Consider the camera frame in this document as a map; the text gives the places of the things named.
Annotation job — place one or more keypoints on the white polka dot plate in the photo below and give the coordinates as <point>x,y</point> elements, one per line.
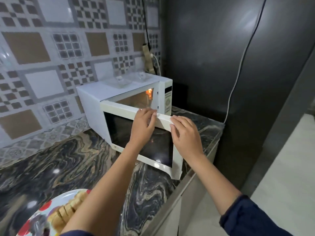
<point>49,202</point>

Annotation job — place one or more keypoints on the white base cabinet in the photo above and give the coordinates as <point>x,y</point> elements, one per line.
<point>192,194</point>

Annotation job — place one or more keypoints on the beige power strip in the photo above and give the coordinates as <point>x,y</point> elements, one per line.
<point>147,58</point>

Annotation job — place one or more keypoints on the person's right forearm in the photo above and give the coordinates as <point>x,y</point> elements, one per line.
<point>216,186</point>

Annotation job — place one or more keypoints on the white microwave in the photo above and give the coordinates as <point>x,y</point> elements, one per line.
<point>91,100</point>

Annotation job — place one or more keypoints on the person's right hand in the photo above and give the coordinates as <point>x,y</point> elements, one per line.
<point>188,140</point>

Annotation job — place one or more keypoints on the person's left hand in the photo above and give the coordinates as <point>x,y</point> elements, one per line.
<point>142,130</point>

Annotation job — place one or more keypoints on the person's left forearm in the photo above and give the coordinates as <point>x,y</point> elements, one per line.
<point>103,194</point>

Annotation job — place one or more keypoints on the silver refrigerator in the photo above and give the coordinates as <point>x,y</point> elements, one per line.
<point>209,58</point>

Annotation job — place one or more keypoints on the sliced brown bread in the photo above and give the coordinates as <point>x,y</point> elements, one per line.
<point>77,199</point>
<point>60,215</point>

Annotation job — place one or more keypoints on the clear plastic container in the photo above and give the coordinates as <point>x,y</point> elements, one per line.
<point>118,81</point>
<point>141,76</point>

